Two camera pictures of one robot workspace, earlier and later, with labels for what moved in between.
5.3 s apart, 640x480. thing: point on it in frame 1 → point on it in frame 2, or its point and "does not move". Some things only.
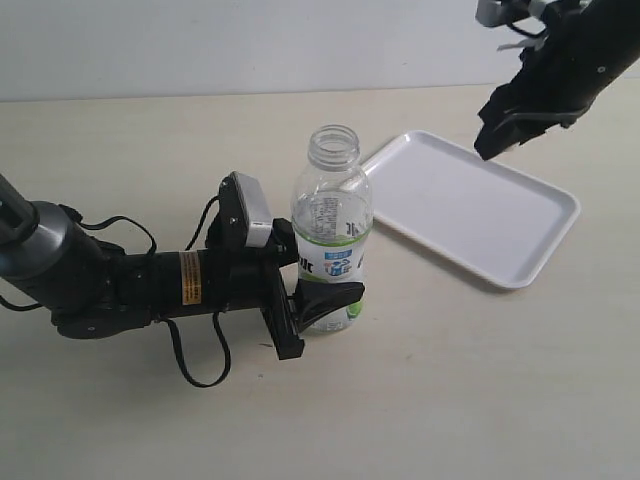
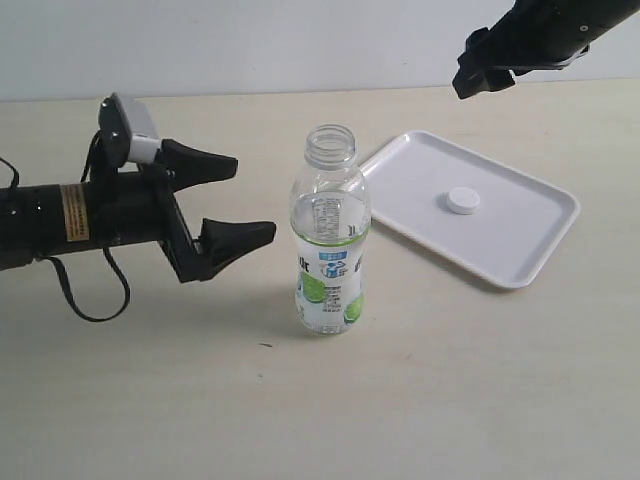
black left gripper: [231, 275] → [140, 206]
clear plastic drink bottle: [332, 214] does not move
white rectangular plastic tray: [484, 215] does not move
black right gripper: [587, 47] → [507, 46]
